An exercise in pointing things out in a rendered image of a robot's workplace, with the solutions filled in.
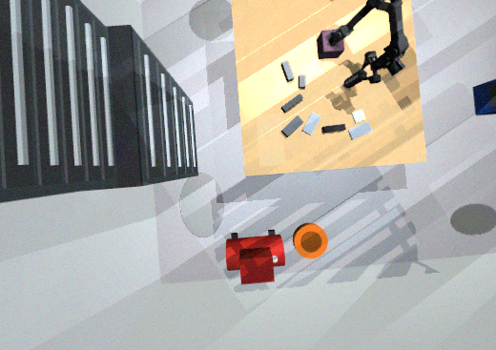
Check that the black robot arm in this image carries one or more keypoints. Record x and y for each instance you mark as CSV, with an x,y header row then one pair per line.
x,y
399,41

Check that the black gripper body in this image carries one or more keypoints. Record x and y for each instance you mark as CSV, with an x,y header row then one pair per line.
x,y
374,66

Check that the white rectangular block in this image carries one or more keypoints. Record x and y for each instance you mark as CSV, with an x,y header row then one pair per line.
x,y
359,116

